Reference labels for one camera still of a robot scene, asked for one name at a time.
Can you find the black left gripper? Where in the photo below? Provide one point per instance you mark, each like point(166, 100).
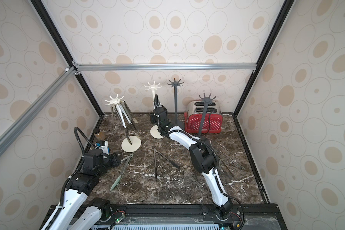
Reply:
point(116, 158)

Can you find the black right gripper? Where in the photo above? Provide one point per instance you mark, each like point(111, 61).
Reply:
point(158, 112)

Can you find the cream utensil rack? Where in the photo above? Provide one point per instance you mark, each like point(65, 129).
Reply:
point(155, 129)
point(136, 141)

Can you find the mint green silicone tongs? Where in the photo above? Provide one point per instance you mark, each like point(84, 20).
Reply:
point(123, 168)

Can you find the white handled steel tongs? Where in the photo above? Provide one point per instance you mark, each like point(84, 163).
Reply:
point(120, 112)

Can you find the slim steel tongs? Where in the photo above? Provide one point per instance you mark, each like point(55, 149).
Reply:
point(113, 115)

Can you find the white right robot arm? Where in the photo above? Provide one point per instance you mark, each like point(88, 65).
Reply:
point(203, 157)

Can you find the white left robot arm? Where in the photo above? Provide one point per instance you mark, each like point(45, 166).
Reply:
point(78, 186)

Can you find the brown spice jar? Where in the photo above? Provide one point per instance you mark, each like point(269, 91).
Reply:
point(99, 134)

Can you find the red polka dot toaster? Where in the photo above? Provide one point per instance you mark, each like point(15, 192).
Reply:
point(213, 118)

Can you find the dark grey rack back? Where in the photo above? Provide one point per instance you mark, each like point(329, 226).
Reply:
point(175, 84)

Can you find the dark grey rack near toaster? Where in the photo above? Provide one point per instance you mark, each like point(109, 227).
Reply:
point(206, 100)

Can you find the horizontal aluminium frame bar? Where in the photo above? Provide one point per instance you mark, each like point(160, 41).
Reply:
point(166, 67)

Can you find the diagonal aluminium frame bar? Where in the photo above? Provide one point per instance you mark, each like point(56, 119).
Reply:
point(12, 133)

